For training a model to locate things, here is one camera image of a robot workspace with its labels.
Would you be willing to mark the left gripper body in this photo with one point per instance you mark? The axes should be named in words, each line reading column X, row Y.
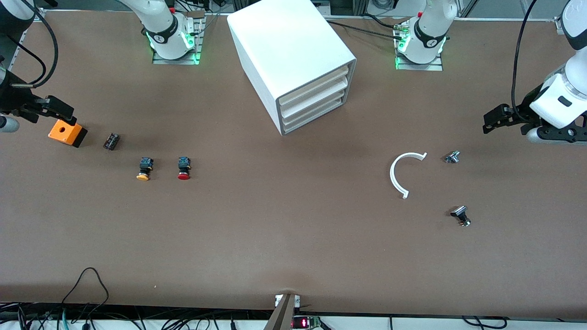
column 524, row 111

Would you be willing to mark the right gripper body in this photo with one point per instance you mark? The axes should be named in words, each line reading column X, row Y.
column 13, row 99

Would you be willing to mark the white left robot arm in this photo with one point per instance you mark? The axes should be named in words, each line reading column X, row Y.
column 426, row 50

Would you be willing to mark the yellow push button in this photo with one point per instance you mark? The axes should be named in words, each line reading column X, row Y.
column 145, row 168

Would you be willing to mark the red push button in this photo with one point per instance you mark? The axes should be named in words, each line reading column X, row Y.
column 184, row 168

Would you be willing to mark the orange box with hole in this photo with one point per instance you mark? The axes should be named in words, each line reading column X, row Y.
column 64, row 130

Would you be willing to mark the small black contact block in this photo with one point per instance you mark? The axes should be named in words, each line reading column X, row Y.
column 111, row 141

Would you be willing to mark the red LED display board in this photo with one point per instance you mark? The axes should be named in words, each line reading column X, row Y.
column 305, row 322

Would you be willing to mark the small silver metal switch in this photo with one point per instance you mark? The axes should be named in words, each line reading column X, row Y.
column 452, row 157

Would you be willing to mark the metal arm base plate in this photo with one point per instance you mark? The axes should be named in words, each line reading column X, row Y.
column 158, row 61
column 435, row 67

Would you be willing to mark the black knob selector switch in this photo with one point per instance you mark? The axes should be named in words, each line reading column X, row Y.
column 461, row 215

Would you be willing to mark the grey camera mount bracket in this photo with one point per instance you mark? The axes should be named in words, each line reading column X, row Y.
column 282, row 314

